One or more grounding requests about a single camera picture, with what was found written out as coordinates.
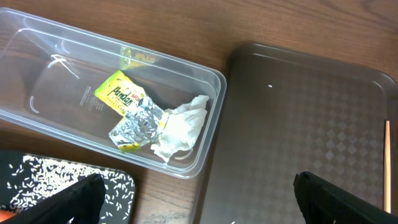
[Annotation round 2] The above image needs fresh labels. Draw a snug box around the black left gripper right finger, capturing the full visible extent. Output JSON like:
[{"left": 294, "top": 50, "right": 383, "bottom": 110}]
[{"left": 294, "top": 171, "right": 397, "bottom": 224}]

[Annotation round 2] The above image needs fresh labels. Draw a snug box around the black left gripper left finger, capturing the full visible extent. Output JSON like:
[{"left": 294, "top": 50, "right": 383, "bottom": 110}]
[{"left": 1, "top": 174, "right": 106, "bottom": 224}]

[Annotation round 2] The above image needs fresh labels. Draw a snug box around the white rice pile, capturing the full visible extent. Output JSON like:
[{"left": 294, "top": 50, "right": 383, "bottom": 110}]
[{"left": 0, "top": 154, "right": 135, "bottom": 222}]

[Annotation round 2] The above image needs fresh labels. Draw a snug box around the foil wrapper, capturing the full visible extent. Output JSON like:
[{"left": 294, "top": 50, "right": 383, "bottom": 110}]
[{"left": 95, "top": 70, "right": 169, "bottom": 152}]

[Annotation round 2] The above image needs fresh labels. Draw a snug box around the white tissue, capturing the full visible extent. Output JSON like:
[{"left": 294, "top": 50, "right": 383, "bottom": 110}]
[{"left": 150, "top": 95, "right": 210, "bottom": 163}]

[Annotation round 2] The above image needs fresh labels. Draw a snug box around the orange carrot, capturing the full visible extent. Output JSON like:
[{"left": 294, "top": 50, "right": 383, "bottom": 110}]
[{"left": 0, "top": 210, "right": 16, "bottom": 222}]

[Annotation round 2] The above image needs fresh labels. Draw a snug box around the black plastic bin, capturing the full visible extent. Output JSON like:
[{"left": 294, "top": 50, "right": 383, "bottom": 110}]
[{"left": 0, "top": 149, "right": 137, "bottom": 224}]

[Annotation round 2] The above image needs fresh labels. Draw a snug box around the brown plastic tray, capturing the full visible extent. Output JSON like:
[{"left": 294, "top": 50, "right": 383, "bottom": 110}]
[{"left": 190, "top": 43, "right": 397, "bottom": 223}]

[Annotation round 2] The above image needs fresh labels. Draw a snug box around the clear plastic bin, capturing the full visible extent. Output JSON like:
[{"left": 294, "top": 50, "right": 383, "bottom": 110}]
[{"left": 1, "top": 8, "right": 227, "bottom": 179}]

